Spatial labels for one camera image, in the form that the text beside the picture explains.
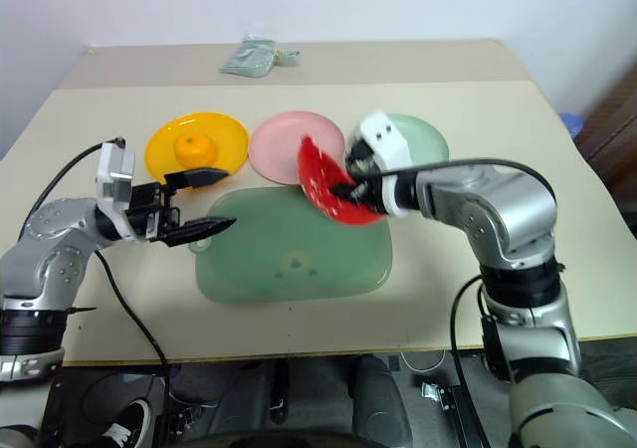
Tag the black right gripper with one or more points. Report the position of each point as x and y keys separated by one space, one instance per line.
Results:
x=365 y=174

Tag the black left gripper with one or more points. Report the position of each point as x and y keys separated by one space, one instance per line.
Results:
x=149 y=209

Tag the red plate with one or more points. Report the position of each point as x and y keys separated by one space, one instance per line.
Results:
x=318 y=179

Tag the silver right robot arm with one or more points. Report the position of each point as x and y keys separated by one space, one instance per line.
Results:
x=502 y=214

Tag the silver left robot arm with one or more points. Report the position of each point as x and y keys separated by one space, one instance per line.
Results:
x=55 y=264

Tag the yellow plate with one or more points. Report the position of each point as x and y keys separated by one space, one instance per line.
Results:
x=229 y=142

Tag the pink plate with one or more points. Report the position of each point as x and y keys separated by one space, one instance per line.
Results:
x=278 y=144

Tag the light green round plate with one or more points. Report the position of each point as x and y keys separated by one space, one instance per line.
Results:
x=428 y=137

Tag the orange mandarin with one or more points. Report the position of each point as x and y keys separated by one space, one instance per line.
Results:
x=195 y=150

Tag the large green square tray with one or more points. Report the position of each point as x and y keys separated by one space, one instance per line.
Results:
x=293 y=254

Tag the pale green fabric pouch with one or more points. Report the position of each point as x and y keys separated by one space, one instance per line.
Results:
x=249 y=59

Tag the dark grey rounded shape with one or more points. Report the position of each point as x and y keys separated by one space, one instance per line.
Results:
x=380 y=403

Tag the blue round container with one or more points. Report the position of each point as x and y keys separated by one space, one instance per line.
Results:
x=571 y=124

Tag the black and white sneaker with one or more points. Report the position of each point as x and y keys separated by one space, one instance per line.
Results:
x=127 y=425

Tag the brown wooden furniture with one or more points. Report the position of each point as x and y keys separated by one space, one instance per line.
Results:
x=614 y=119

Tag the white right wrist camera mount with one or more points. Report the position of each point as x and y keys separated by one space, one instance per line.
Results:
x=390 y=142

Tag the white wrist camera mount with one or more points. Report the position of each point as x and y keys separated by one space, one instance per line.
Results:
x=390 y=142
x=115 y=171

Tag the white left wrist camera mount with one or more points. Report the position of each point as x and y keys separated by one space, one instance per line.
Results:
x=115 y=171

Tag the metal bracket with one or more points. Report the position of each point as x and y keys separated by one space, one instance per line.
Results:
x=440 y=393

